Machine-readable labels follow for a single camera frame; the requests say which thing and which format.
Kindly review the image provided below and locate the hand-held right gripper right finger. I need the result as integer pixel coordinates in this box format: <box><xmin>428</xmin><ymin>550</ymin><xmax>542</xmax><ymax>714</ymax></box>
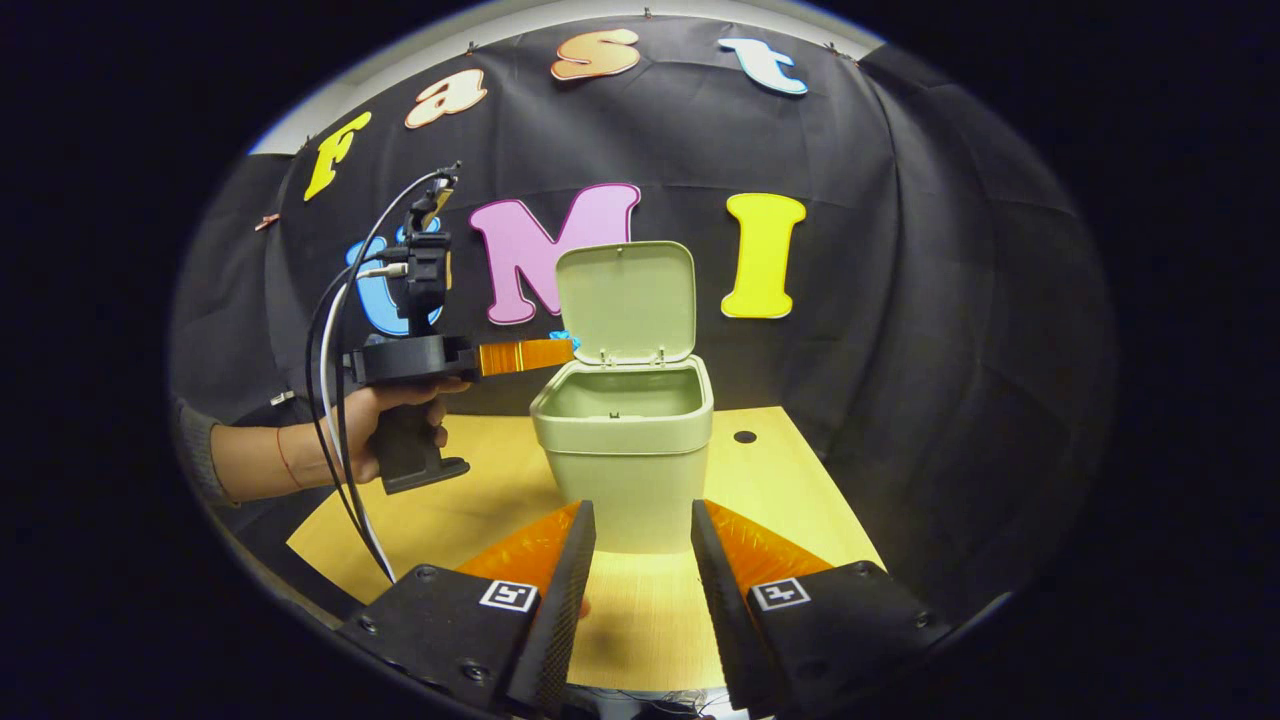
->
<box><xmin>690</xmin><ymin>498</ymin><xmax>953</xmax><ymax>719</ymax></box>

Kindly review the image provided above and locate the black backdrop cloth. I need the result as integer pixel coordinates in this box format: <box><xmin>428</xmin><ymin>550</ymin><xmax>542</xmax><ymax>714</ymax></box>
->
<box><xmin>170</xmin><ymin>15</ymin><xmax>1116</xmax><ymax>621</ymax></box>

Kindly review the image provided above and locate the wooden desktop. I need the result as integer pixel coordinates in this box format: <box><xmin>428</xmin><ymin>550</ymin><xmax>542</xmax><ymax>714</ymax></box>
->
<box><xmin>288</xmin><ymin>405</ymin><xmax>886</xmax><ymax>693</ymax></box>

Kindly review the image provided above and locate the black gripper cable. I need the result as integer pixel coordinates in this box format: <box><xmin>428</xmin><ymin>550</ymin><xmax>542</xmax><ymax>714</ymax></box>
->
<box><xmin>304</xmin><ymin>168</ymin><xmax>446</xmax><ymax>576</ymax></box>

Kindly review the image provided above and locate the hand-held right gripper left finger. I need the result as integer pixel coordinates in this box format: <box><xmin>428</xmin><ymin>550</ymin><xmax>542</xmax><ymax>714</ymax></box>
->
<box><xmin>335</xmin><ymin>500</ymin><xmax>597</xmax><ymax>719</ymax></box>

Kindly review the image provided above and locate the light green desktop garbage bin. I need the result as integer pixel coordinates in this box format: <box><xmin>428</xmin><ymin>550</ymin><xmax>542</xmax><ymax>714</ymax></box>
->
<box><xmin>530</xmin><ymin>240</ymin><xmax>715</xmax><ymax>556</ymax></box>

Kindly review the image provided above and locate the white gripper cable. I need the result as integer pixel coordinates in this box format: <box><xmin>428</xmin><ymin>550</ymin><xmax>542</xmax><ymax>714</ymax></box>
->
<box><xmin>317</xmin><ymin>170</ymin><xmax>446</xmax><ymax>584</ymax></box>

